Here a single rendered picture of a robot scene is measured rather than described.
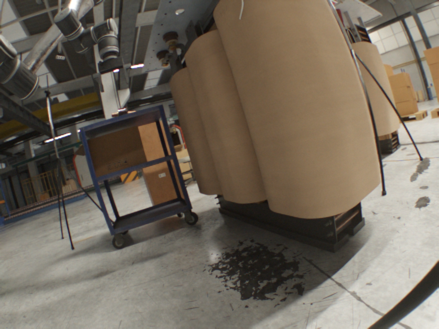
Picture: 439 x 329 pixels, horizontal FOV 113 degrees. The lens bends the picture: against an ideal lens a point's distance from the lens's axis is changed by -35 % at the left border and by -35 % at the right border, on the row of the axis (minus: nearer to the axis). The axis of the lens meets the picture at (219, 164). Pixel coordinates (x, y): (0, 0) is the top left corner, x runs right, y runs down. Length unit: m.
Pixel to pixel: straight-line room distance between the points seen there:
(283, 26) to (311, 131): 0.34
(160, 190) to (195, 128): 0.99
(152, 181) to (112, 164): 0.71
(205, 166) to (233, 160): 0.42
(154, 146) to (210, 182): 0.96
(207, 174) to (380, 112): 1.73
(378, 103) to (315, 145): 1.72
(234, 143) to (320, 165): 0.48
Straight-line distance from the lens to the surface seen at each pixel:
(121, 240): 1.68
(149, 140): 2.25
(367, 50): 2.45
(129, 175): 11.30
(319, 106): 0.69
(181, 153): 4.21
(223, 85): 1.06
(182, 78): 1.52
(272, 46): 0.73
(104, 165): 1.65
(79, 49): 1.33
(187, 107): 1.48
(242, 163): 1.03
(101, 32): 1.25
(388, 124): 2.39
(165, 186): 2.26
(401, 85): 5.35
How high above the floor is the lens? 0.52
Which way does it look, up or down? 5 degrees down
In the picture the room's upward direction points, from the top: 16 degrees counter-clockwise
